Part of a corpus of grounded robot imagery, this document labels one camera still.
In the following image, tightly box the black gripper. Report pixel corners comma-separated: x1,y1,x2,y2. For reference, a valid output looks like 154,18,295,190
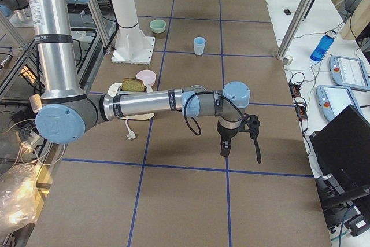
217,124,239,157

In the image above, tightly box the light blue cup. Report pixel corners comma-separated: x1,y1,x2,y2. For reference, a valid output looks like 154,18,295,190
193,37,206,56

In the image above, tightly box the brown paper table cover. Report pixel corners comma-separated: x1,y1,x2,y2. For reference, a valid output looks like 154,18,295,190
28,0,331,246

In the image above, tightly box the black power strip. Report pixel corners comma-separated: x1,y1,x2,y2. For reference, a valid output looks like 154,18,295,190
289,83,308,122

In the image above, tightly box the white toaster power plug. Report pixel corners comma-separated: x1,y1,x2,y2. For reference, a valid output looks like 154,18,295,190
125,120,136,140

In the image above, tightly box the pink bowl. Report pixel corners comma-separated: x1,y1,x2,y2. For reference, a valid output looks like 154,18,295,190
136,69,157,87

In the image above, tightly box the bread slice in toaster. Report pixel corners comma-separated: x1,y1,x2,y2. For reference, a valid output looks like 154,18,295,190
121,78,145,92

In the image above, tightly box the teach pendant lower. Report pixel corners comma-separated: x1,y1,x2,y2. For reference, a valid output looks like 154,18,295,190
316,85,363,121

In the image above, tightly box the teach pendant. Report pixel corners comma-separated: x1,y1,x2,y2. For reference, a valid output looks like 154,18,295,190
329,56,369,91
316,85,363,121

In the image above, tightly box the black laptop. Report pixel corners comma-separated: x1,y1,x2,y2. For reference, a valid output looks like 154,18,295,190
308,104,370,186

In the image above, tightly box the cream toaster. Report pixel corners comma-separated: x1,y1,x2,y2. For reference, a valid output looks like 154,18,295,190
107,83,154,120

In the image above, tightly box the blue water bottle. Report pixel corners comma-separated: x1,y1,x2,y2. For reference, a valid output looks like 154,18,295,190
310,30,337,62

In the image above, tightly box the green bowl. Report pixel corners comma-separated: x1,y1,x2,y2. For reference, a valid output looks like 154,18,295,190
149,19,167,34

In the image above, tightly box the teach pendant upper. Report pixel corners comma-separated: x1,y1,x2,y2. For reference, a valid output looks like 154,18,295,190
329,56,369,91

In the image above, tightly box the clear plastic bag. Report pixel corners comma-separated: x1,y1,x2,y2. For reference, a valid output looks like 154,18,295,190
1,164,36,236

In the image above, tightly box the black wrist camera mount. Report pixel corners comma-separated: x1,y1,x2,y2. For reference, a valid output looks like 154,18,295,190
239,113,260,139

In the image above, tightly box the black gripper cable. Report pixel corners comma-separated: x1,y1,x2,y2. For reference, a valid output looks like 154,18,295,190
184,91,262,164

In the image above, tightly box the aluminium frame post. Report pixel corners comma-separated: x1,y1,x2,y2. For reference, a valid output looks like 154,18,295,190
276,0,312,65

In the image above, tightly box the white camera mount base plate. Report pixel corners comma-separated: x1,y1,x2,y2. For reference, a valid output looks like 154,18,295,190
112,27,156,65

